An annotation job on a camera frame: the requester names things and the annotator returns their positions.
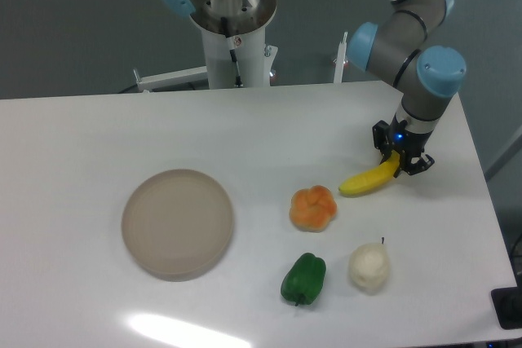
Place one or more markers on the white right support bracket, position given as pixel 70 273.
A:
pixel 340 60

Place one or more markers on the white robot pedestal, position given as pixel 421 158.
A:
pixel 233 34

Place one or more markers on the white support bracket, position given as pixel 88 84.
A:
pixel 171 79
pixel 340 60

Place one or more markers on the green bell pepper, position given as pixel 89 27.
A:
pixel 304 281

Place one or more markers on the orange knotted bread roll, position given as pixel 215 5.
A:
pixel 312 209

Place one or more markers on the yellow banana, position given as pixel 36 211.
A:
pixel 372 179

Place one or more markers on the black box at table edge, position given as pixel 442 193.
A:
pixel 507 305

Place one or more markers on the white pear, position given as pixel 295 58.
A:
pixel 369 267

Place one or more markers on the white left support bracket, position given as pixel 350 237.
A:
pixel 171 79

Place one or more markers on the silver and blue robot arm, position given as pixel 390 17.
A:
pixel 427 77

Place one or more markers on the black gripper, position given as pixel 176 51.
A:
pixel 407 136

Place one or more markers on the beige round plate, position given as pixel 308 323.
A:
pixel 177 224

